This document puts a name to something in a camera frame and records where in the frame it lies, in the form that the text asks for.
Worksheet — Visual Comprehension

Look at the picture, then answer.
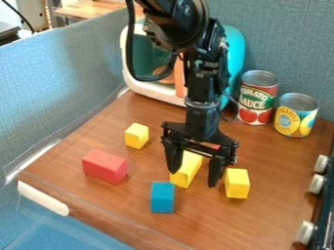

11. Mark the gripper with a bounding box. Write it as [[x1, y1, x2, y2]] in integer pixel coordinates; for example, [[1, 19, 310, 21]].
[[158, 96, 240, 188]]

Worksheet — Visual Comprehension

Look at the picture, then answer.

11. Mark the yellow long block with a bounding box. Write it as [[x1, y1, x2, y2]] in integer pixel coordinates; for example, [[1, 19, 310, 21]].
[[168, 149, 205, 189]]

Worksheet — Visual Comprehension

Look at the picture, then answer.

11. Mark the yellow cube block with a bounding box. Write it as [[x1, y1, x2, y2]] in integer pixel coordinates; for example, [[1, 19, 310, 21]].
[[223, 167, 252, 199], [123, 122, 150, 150]]

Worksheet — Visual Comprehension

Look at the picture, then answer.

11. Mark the blue block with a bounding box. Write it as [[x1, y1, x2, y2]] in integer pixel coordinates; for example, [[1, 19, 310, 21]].
[[149, 181, 177, 214]]

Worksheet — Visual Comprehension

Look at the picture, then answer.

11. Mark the red block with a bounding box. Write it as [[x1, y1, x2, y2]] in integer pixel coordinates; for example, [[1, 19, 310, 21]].
[[80, 148, 130, 186]]

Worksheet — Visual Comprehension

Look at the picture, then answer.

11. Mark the red tomato sauce can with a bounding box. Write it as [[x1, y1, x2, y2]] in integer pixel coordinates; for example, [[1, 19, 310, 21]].
[[235, 69, 281, 126]]

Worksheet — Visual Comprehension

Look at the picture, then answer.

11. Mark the toy microwave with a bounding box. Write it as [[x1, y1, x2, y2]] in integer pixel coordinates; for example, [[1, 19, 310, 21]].
[[118, 18, 247, 111]]

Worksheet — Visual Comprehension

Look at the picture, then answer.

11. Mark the yellow pineapple can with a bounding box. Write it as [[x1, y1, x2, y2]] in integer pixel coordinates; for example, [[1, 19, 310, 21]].
[[272, 92, 320, 139]]

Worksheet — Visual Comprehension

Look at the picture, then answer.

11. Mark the toy stove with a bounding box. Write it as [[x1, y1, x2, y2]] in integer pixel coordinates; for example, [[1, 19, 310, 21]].
[[296, 143, 334, 250]]

